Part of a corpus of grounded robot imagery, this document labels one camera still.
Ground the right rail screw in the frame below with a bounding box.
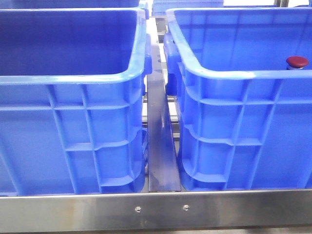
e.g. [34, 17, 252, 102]
[183, 204, 190, 211]

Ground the left rail screw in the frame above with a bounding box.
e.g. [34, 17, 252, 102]
[135, 206, 141, 213]

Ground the blue plastic crate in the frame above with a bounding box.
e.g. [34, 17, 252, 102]
[165, 7, 312, 191]
[0, 8, 152, 197]

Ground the rear right blue crate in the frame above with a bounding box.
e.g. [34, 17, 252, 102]
[152, 0, 224, 16]

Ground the left blue plastic crate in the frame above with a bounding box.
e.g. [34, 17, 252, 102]
[0, 8, 152, 197]

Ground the red mushroom push button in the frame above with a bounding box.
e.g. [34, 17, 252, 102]
[286, 56, 309, 70]

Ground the rail screw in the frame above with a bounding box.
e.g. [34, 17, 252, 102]
[183, 204, 190, 211]
[135, 206, 141, 213]

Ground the rear left blue crate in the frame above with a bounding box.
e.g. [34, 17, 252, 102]
[0, 0, 149, 19]

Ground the right blue plastic crate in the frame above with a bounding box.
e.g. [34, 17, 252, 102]
[165, 7, 312, 191]

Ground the stainless steel front rail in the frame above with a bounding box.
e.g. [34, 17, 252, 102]
[0, 189, 312, 233]

